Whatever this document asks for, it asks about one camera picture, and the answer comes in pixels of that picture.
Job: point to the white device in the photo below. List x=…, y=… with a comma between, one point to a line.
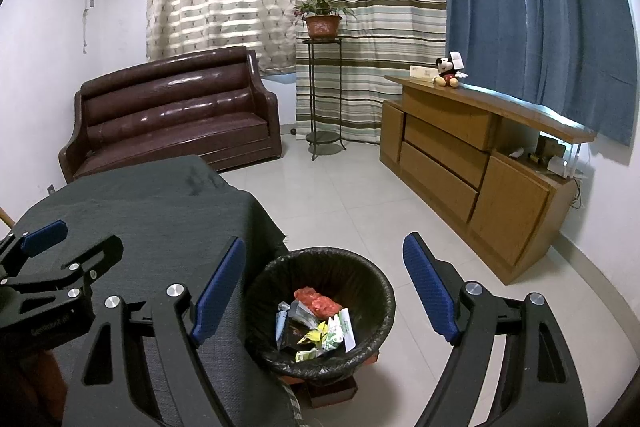
x=562, y=167

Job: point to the small white box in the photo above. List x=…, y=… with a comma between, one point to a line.
x=422, y=73

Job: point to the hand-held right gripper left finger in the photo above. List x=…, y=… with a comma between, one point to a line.
x=220, y=297

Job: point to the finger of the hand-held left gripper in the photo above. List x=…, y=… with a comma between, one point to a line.
x=45, y=234
x=100, y=257

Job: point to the yellow wrapper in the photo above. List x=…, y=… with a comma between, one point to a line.
x=315, y=337

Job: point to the red plastic bag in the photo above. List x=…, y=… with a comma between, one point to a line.
x=320, y=304

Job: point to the blue white tube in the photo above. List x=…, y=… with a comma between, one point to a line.
x=281, y=327

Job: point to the person's left forearm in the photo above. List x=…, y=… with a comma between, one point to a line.
x=30, y=392

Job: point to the mouse plush toy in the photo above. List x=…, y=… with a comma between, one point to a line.
x=447, y=69

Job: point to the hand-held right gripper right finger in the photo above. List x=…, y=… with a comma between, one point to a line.
x=430, y=292

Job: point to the brown wooden stand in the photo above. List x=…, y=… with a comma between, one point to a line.
x=332, y=394

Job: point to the blue curtain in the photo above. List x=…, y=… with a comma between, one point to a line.
x=525, y=7

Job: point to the wooden cabinet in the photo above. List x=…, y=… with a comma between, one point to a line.
x=440, y=182

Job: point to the dark grey tablecloth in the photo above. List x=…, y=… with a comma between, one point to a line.
x=150, y=217

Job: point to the black metal plant stand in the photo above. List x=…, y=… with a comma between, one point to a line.
x=325, y=138

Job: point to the dark brown box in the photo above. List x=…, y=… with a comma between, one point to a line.
x=294, y=338

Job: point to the potted plant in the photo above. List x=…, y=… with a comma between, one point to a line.
x=322, y=27

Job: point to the brown leather sofa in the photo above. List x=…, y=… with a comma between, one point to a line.
x=175, y=117

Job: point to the black trash bin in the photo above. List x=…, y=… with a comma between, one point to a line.
x=370, y=287

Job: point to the green white plastic bag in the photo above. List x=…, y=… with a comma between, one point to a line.
x=337, y=332

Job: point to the small brown box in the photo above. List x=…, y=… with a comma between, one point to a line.
x=550, y=149

